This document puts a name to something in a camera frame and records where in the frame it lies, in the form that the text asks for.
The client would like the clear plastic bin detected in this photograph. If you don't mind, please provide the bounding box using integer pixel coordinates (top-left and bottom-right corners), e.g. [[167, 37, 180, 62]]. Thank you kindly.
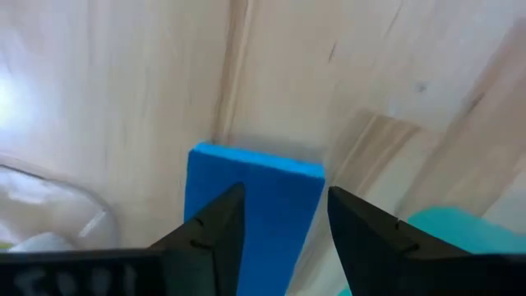
[[0, 163, 121, 252]]

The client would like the blue sponge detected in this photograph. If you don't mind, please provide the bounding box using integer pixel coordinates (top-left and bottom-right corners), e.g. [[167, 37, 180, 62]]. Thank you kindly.
[[183, 141, 326, 296]]

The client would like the teal plastic bin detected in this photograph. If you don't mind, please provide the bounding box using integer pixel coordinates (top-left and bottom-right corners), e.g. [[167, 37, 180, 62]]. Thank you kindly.
[[336, 205, 526, 296]]

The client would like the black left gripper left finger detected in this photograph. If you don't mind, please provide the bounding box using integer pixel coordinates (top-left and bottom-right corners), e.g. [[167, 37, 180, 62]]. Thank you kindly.
[[149, 182, 247, 296]]

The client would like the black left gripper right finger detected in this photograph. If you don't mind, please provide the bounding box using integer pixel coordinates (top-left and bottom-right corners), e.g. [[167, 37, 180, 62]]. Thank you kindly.
[[326, 186, 470, 296]]

